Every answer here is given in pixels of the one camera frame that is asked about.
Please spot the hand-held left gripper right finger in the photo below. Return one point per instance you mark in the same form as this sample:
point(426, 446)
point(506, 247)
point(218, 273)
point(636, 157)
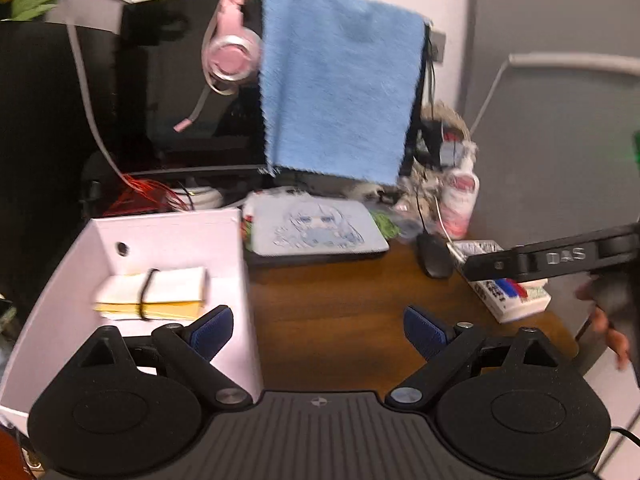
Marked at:
point(425, 332)

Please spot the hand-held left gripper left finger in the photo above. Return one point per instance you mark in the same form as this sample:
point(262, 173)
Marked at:
point(212, 332)

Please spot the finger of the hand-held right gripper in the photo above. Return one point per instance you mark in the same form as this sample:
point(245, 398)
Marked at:
point(487, 266)

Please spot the banded stack of paper packets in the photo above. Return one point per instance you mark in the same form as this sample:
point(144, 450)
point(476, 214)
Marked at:
point(170, 290)

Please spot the white cardboard box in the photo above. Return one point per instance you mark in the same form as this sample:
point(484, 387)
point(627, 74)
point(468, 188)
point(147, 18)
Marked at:
point(150, 235)

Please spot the person's right hand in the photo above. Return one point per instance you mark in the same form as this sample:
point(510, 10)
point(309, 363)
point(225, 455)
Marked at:
point(617, 350)

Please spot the white printed carton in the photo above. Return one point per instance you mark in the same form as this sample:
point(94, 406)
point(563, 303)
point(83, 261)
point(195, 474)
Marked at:
point(505, 300)

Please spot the blue marker pen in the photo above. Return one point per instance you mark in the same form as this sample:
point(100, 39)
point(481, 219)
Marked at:
point(517, 291)

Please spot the black computer mouse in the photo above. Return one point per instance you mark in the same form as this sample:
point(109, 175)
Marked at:
point(434, 256)

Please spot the pink white spray bottle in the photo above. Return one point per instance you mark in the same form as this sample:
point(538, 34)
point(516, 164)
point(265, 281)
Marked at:
point(460, 200)

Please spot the black elastic band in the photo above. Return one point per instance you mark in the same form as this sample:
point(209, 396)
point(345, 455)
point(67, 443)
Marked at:
point(145, 295)

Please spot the grey cabinet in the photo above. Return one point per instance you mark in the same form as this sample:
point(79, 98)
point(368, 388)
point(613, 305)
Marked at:
point(550, 135)

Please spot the pale blue printed pad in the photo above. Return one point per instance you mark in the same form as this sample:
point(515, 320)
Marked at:
point(320, 225)

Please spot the blue fluffy towel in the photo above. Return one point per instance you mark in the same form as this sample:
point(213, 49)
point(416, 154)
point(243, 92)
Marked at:
point(340, 85)

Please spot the black monitor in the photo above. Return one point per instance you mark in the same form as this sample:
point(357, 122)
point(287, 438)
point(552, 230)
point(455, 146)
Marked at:
point(165, 85)

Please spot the black computer case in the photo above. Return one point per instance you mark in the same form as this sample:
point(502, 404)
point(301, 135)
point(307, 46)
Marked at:
point(40, 135)

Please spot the pink headset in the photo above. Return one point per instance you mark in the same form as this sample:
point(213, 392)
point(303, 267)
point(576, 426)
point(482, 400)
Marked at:
point(230, 55)

